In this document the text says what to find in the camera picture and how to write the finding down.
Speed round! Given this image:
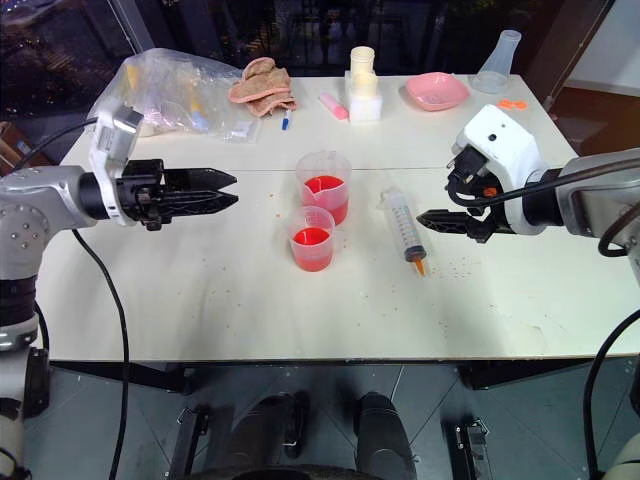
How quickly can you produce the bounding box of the small beaker red liquid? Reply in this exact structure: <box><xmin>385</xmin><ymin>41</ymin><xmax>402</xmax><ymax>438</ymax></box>
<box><xmin>285</xmin><ymin>205</ymin><xmax>337</xmax><ymax>273</ymax></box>

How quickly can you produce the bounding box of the clear syringe with orange tip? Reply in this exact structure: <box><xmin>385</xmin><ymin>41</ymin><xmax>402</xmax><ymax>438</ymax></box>
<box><xmin>380</xmin><ymin>187</ymin><xmax>431</xmax><ymax>280</ymax></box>

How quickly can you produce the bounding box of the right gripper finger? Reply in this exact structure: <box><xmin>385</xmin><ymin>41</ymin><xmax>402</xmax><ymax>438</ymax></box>
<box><xmin>415</xmin><ymin>209</ymin><xmax>474</xmax><ymax>225</ymax></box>
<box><xmin>422</xmin><ymin>219</ymin><xmax>495</xmax><ymax>245</ymax></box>

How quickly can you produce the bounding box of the dark rounded shape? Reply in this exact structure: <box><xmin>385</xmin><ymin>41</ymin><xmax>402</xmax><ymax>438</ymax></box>
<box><xmin>353</xmin><ymin>391</ymin><xmax>419</xmax><ymax>480</ymax></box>

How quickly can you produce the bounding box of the small clear packet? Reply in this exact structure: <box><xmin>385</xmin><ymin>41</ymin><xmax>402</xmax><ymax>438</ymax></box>
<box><xmin>221</xmin><ymin>118</ymin><xmax>262</xmax><ymax>145</ymax></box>

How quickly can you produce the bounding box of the pink marker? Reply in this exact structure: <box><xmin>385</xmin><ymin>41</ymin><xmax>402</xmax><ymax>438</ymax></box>
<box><xmin>319</xmin><ymin>92</ymin><xmax>350</xmax><ymax>121</ymax></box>

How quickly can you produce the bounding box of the pink shallow dish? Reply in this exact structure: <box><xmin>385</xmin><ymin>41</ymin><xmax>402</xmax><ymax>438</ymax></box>
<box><xmin>405</xmin><ymin>71</ymin><xmax>473</xmax><ymax>113</ymax></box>

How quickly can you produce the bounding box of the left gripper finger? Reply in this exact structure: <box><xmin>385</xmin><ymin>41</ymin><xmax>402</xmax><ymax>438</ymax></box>
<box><xmin>162</xmin><ymin>167</ymin><xmax>238</xmax><ymax>195</ymax></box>
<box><xmin>165</xmin><ymin>190</ymin><xmax>240</xmax><ymax>220</ymax></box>

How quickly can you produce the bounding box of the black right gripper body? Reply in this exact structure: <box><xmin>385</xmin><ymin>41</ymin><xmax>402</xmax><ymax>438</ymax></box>
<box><xmin>444</xmin><ymin>144</ymin><xmax>509</xmax><ymax>236</ymax></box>

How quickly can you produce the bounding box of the brown cardboard box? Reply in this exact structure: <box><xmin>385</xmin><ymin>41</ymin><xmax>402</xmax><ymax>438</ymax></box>
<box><xmin>0</xmin><ymin>121</ymin><xmax>52</xmax><ymax>175</ymax></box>

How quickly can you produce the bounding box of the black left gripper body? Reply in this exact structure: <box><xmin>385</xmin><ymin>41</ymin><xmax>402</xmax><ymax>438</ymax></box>
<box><xmin>116</xmin><ymin>159</ymin><xmax>175</xmax><ymax>232</ymax></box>

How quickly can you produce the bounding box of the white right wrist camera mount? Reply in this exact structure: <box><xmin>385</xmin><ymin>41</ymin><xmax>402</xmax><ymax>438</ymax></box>
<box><xmin>449</xmin><ymin>104</ymin><xmax>547</xmax><ymax>236</ymax></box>

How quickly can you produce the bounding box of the clear conical flask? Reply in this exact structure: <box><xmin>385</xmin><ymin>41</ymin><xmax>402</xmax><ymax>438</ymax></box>
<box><xmin>471</xmin><ymin>29</ymin><xmax>522</xmax><ymax>94</ymax></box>

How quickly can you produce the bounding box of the cream plastic bottle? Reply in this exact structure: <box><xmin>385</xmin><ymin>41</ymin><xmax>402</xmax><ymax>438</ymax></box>
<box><xmin>349</xmin><ymin>45</ymin><xmax>378</xmax><ymax>99</ymax></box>

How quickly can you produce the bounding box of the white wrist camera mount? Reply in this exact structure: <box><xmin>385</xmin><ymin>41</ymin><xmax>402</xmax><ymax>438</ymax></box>
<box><xmin>88</xmin><ymin>96</ymin><xmax>146</xmax><ymax>227</ymax></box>
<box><xmin>449</xmin><ymin>104</ymin><xmax>547</xmax><ymax>236</ymax></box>

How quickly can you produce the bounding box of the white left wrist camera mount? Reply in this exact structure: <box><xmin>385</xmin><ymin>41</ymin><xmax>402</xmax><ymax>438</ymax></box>
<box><xmin>88</xmin><ymin>96</ymin><xmax>146</xmax><ymax>227</ymax></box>

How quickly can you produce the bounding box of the pink crumpled towel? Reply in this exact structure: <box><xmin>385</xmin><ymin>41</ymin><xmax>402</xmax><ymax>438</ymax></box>
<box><xmin>227</xmin><ymin>56</ymin><xmax>298</xmax><ymax>119</ymax></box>

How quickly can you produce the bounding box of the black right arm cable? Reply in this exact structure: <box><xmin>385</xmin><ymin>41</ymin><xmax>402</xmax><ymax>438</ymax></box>
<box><xmin>446</xmin><ymin>158</ymin><xmax>640</xmax><ymax>480</ymax></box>

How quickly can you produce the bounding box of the clear plastic bag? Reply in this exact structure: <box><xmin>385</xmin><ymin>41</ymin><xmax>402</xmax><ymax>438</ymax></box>
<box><xmin>86</xmin><ymin>47</ymin><xmax>264</xmax><ymax>145</ymax></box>

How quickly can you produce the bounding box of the large beaker red liquid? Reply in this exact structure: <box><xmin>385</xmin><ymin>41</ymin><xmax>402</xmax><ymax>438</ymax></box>
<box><xmin>295</xmin><ymin>150</ymin><xmax>353</xmax><ymax>227</ymax></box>

